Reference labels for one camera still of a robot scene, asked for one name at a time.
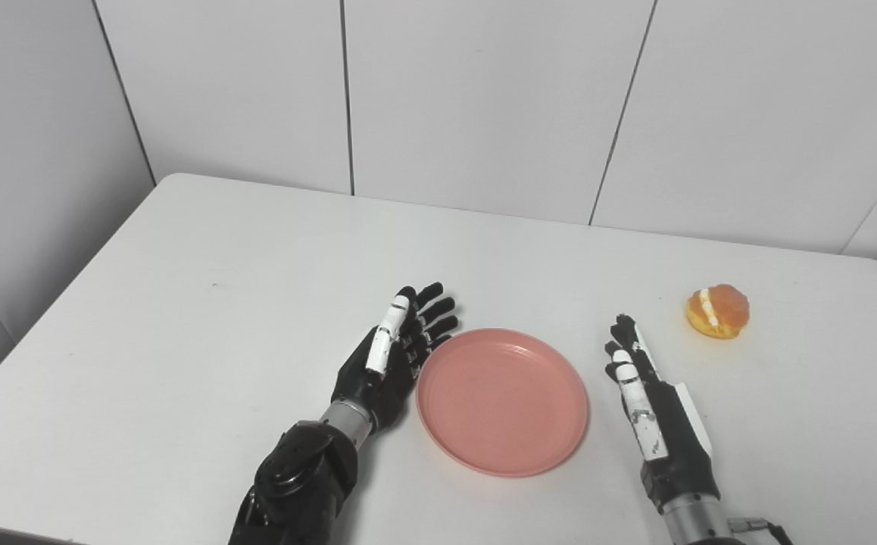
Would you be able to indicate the pink round plate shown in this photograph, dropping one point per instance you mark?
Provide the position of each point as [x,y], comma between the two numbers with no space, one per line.
[503,401]

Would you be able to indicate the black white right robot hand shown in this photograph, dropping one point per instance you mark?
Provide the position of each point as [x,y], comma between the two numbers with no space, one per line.
[677,446]

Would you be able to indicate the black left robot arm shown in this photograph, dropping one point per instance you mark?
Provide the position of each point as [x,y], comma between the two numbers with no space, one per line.
[298,477]

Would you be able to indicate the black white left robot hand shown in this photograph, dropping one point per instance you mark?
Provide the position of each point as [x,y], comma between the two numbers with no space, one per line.
[378,386]

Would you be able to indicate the orange cream puff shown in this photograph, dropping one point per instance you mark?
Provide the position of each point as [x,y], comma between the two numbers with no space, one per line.
[719,312]

